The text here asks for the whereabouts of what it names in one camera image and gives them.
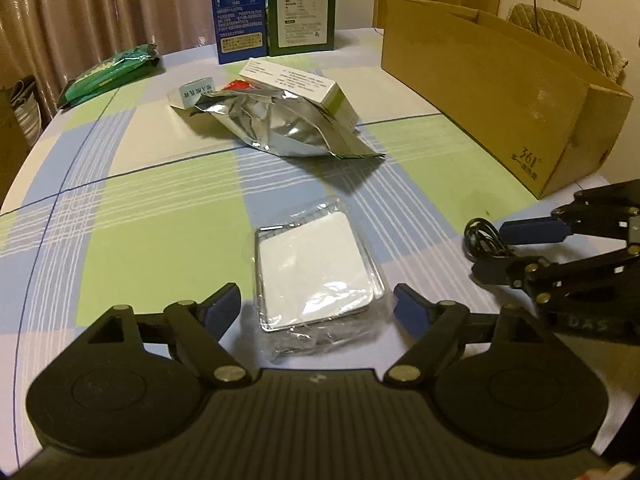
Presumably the black cable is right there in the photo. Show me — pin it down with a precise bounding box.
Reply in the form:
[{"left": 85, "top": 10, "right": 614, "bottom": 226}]
[{"left": 463, "top": 216, "right": 516, "bottom": 262}]

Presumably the white square night light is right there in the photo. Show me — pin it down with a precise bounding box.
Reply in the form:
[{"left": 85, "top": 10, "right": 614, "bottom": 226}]
[{"left": 255, "top": 210, "right": 385, "bottom": 333}]

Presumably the clear plastic blister package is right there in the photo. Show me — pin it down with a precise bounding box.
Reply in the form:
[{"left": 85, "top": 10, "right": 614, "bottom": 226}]
[{"left": 253, "top": 196, "right": 395, "bottom": 362}]

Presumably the silver foil bag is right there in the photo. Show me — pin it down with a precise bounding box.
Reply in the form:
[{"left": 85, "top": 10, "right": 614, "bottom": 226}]
[{"left": 194, "top": 89, "right": 384, "bottom": 159}]

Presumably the small white label box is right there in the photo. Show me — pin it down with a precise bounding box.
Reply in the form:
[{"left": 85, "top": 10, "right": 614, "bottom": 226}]
[{"left": 167, "top": 77, "right": 215, "bottom": 110}]

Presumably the red snack packet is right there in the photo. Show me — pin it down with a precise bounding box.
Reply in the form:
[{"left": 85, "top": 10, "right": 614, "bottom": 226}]
[{"left": 222, "top": 79, "right": 258, "bottom": 93}]

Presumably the white green medicine box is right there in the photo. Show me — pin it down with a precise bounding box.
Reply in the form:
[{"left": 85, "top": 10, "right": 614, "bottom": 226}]
[{"left": 240, "top": 58, "right": 359, "bottom": 130}]

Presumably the brown cardboard box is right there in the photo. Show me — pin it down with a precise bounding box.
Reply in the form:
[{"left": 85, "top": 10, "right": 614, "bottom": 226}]
[{"left": 381, "top": 0, "right": 632, "bottom": 198}]

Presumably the checked tablecloth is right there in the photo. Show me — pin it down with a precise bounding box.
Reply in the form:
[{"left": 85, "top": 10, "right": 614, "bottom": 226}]
[{"left": 0, "top": 27, "right": 622, "bottom": 470}]

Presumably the quilted chair cover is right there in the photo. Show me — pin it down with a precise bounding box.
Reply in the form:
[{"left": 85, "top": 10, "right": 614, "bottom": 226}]
[{"left": 506, "top": 3, "right": 628, "bottom": 82}]

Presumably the green wet wipes pack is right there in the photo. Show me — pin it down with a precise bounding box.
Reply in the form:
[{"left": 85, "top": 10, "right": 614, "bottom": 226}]
[{"left": 56, "top": 44, "right": 160, "bottom": 110}]

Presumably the pinkish brown curtain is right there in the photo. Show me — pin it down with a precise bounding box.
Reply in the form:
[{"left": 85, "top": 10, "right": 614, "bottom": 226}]
[{"left": 1, "top": 0, "right": 214, "bottom": 117}]

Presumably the blue milk carton box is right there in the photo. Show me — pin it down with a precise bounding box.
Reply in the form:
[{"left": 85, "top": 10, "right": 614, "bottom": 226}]
[{"left": 212, "top": 0, "right": 268, "bottom": 64}]

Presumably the green milk carton box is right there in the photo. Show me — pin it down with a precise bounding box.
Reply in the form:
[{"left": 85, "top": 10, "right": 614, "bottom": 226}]
[{"left": 267, "top": 0, "right": 335, "bottom": 56}]

